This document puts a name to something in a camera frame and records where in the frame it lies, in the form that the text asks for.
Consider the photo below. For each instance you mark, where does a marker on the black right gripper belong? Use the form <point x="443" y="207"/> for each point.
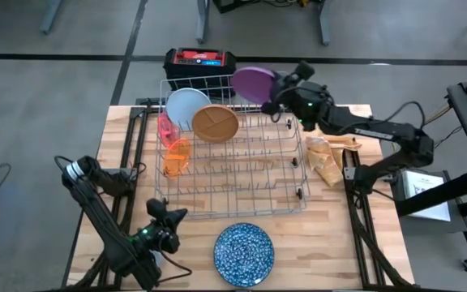
<point x="306" y="97"/>

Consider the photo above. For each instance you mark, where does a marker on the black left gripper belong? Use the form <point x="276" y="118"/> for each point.
<point x="162" y="239"/>

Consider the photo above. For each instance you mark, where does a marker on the purple plate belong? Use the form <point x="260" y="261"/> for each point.
<point x="251" y="85"/>

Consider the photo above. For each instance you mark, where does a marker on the orange translucent plate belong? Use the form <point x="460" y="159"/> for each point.
<point x="176" y="158"/>

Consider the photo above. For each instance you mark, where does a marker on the brown divided plate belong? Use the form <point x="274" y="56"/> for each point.
<point x="215" y="123"/>

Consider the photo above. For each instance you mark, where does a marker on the blue patterned plate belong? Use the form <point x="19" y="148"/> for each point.
<point x="243" y="255"/>

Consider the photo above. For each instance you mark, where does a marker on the pink translucent plate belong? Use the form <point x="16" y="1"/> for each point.
<point x="168" y="130"/>

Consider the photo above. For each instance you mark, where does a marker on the light blue plate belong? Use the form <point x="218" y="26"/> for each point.
<point x="185" y="105"/>

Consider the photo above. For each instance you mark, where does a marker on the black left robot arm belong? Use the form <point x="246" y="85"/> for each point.
<point x="95" y="215"/>

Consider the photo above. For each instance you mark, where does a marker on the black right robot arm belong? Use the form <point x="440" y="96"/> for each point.
<point x="379" y="131"/>

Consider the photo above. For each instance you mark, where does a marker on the grey desk leg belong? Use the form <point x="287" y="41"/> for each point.
<point x="51" y="16"/>
<point x="324" y="22"/>
<point x="203" y="20"/>

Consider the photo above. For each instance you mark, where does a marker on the black equipment box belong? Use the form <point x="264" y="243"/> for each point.
<point x="233" y="4"/>

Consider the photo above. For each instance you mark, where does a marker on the white printed manual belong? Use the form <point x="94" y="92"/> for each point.
<point x="436" y="213"/>

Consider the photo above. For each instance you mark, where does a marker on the grey box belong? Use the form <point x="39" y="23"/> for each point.
<point x="428" y="229"/>

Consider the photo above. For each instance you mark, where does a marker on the black aluminium table frame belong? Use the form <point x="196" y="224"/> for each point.
<point x="353" y="227"/>

